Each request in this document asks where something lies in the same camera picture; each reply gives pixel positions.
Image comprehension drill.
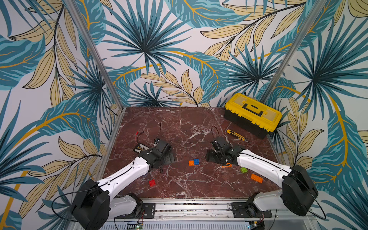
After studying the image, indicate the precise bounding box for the aluminium front rail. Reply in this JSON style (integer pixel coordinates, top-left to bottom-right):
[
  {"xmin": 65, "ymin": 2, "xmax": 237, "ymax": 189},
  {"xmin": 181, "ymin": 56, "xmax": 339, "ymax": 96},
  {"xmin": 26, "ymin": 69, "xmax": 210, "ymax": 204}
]
[{"xmin": 99, "ymin": 198, "xmax": 320, "ymax": 230}]

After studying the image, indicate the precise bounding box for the yellow utility knife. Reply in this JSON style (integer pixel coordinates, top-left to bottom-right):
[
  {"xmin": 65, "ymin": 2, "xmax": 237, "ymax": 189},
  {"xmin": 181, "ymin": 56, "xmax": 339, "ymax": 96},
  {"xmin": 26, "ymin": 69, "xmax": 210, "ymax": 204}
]
[{"xmin": 226, "ymin": 129, "xmax": 246, "ymax": 141}]

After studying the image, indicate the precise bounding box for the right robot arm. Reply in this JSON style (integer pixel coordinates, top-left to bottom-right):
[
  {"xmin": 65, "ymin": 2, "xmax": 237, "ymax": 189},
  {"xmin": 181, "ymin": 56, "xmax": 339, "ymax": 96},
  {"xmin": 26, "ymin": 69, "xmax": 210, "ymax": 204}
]
[{"xmin": 206, "ymin": 137, "xmax": 318, "ymax": 218}]

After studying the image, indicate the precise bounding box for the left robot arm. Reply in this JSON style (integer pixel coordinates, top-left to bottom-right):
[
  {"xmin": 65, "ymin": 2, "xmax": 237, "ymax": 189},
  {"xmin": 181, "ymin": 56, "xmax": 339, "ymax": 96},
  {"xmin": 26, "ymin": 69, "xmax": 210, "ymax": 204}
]
[{"xmin": 71, "ymin": 139, "xmax": 172, "ymax": 230}]

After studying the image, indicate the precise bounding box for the right aluminium frame post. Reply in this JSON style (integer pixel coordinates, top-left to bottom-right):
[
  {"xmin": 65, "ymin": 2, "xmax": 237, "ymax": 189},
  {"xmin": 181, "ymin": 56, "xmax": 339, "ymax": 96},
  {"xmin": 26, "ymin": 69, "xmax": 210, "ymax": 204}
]
[{"xmin": 260, "ymin": 1, "xmax": 327, "ymax": 104}]

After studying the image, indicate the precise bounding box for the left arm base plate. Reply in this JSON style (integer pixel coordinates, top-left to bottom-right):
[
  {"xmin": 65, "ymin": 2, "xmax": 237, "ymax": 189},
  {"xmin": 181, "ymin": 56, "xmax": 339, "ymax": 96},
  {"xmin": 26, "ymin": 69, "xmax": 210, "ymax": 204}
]
[{"xmin": 122, "ymin": 203, "xmax": 156, "ymax": 219}]

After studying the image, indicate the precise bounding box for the red 2x2 lego brick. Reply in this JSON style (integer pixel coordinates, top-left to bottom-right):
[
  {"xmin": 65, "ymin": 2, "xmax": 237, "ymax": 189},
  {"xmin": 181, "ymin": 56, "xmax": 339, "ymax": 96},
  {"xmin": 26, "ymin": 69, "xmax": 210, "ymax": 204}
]
[{"xmin": 149, "ymin": 179, "xmax": 156, "ymax": 187}]

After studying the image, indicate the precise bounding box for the black charging board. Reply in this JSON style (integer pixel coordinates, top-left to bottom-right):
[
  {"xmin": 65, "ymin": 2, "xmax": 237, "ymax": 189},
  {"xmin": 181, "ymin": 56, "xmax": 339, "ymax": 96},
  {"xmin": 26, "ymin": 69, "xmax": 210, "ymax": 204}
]
[{"xmin": 133, "ymin": 143, "xmax": 149, "ymax": 153}]

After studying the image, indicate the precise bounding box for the aluminium frame post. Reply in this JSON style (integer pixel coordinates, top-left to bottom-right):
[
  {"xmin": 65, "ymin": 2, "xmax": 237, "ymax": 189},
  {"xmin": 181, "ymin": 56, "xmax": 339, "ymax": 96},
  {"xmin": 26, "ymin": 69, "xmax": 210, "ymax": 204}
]
[
  {"xmin": 64, "ymin": 0, "xmax": 124, "ymax": 111},
  {"xmin": 260, "ymin": 1, "xmax": 327, "ymax": 104}
]

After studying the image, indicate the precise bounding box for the yellow black toolbox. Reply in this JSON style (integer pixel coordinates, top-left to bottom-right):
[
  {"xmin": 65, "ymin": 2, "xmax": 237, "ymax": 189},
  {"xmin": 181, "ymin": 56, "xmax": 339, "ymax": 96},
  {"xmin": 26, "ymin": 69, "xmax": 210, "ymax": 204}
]
[{"xmin": 224, "ymin": 93, "xmax": 282, "ymax": 139}]

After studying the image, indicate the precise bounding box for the left aluminium frame post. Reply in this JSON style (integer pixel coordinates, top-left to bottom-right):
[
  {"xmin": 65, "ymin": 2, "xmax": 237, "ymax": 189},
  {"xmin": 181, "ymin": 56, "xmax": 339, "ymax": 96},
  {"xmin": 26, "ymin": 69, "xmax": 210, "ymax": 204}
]
[{"xmin": 64, "ymin": 0, "xmax": 124, "ymax": 111}]

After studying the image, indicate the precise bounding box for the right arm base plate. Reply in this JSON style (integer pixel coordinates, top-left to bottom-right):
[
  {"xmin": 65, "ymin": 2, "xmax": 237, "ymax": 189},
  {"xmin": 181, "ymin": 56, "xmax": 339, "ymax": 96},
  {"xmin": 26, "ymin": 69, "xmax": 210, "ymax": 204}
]
[{"xmin": 230, "ymin": 202, "xmax": 273, "ymax": 219}]

